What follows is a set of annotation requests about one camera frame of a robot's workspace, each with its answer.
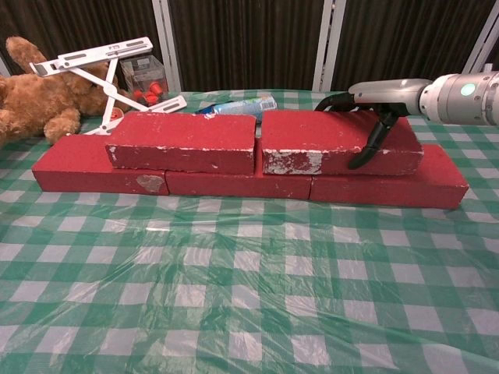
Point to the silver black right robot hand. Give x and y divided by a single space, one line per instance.
390 93

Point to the red brick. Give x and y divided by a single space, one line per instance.
187 132
312 132
70 163
234 185
390 191

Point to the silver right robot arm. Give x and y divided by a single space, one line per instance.
464 99

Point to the blue green drink can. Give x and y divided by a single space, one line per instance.
249 106

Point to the dark brown pleated curtain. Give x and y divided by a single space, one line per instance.
249 39

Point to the dark blue snack packet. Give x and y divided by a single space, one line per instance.
203 110

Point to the small red cap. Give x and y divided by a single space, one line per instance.
138 95
156 88
150 99

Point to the clear plastic box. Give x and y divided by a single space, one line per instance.
142 72

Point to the orange round cap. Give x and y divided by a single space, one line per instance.
115 113

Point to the green white checked tablecloth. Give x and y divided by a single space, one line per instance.
249 346

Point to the white folding laptop stand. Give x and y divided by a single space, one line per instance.
97 52

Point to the brown plush teddy bear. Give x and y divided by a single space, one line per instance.
31 101

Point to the clear plastic table cover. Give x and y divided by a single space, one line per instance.
117 335

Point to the white metal frame post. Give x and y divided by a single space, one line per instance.
167 43
327 43
4 66
483 39

